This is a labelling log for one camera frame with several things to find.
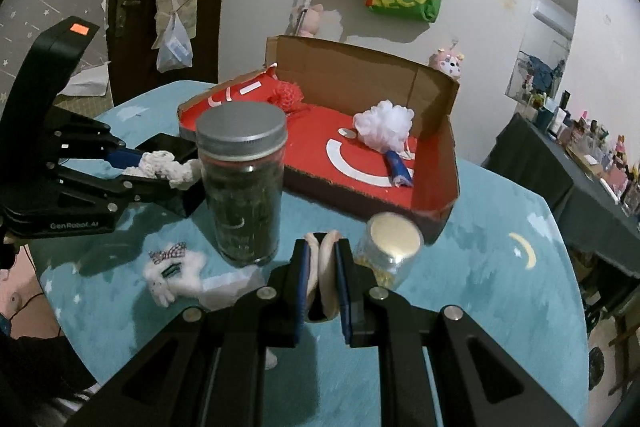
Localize white mesh bath pouf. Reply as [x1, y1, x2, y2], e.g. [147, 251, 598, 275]
[352, 100, 414, 153]

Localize pink plush on wall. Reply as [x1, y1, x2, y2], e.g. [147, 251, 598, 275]
[428, 48, 464, 80]

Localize white tissue cloth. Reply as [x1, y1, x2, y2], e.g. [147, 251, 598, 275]
[198, 264, 279, 371]

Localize pink plush with stick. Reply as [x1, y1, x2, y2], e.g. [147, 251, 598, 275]
[291, 0, 324, 38]

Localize dark green clothed table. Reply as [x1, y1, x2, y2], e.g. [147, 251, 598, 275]
[483, 114, 640, 277]

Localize white knotted rope toy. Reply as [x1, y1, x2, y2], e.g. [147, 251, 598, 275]
[122, 150, 202, 191]

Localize wall mirror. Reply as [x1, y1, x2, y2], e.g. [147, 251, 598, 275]
[506, 0, 579, 105]

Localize red-lined cardboard box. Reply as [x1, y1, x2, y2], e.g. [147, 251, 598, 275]
[177, 36, 460, 244]

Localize small jar yellow beads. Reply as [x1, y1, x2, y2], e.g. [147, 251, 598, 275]
[352, 212, 423, 289]

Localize white plush bunny with bow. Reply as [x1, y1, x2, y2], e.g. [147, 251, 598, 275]
[142, 242, 207, 308]

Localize red foam net sleeve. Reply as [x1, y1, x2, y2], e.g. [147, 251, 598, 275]
[267, 80, 304, 114]

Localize blue cloth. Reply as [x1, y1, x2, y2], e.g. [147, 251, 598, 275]
[384, 150, 413, 187]

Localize plastic bag on door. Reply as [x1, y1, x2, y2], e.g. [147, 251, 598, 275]
[156, 13, 193, 74]

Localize dark jar with metal lid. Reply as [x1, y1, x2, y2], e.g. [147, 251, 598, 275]
[196, 101, 288, 267]

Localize beige powder puff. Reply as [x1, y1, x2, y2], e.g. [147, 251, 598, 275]
[304, 230, 342, 323]

